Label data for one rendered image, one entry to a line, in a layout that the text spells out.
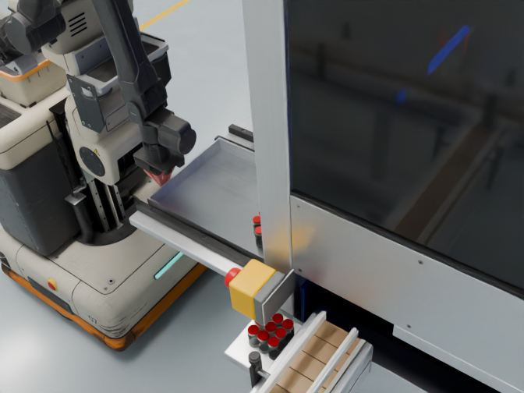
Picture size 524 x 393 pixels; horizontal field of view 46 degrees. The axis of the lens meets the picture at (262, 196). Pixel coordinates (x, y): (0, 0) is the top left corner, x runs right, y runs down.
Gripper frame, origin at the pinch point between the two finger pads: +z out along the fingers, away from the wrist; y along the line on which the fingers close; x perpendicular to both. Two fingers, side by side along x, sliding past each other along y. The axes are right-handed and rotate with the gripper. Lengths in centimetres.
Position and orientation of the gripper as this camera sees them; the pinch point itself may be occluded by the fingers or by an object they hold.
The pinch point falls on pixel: (164, 185)
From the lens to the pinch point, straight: 145.3
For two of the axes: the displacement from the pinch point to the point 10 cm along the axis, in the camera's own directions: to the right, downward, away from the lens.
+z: 0.4, 7.1, 7.0
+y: 8.1, 3.9, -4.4
